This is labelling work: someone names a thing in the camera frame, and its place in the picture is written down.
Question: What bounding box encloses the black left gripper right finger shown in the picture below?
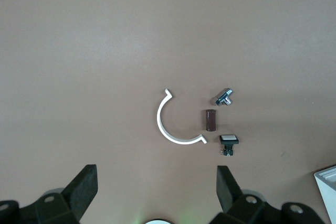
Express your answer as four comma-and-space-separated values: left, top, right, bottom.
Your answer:
209, 165, 326, 224

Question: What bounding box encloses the brown cylindrical capacitor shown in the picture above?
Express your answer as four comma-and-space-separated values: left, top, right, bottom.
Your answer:
202, 109, 217, 132

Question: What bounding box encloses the white half-ring clamp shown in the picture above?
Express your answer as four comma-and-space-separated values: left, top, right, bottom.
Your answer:
156, 88, 208, 145

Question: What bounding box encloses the silver metal tee fitting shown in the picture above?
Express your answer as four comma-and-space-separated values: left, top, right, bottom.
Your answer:
211, 87, 234, 106

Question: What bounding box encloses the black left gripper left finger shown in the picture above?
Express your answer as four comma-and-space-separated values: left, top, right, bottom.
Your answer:
0, 164, 99, 224

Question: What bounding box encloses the black push button white cap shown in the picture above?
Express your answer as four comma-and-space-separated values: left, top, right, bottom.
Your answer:
217, 134, 239, 157

